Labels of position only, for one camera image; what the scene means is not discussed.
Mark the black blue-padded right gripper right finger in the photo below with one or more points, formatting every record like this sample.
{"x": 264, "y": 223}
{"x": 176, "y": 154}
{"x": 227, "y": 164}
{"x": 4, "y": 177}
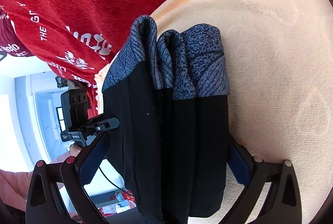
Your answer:
{"x": 276, "y": 183}

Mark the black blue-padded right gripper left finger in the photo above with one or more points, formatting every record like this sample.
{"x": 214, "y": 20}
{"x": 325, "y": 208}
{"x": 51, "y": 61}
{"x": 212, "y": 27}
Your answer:
{"x": 45, "y": 204}

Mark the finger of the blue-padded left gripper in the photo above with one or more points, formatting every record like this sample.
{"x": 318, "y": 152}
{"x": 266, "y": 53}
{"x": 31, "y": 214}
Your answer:
{"x": 101, "y": 126}

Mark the black pants with blue waistband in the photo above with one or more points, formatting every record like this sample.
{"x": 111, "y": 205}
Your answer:
{"x": 169, "y": 92}

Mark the person's left hand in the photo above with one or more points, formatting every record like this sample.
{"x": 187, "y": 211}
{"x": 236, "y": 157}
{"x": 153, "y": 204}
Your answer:
{"x": 74, "y": 148}

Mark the red blanket with white characters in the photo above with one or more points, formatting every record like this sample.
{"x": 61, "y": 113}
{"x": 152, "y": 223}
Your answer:
{"x": 78, "y": 5}

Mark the cream seat cushion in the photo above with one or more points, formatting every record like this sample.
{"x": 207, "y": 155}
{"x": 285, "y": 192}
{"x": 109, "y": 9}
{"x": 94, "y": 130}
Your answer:
{"x": 279, "y": 61}

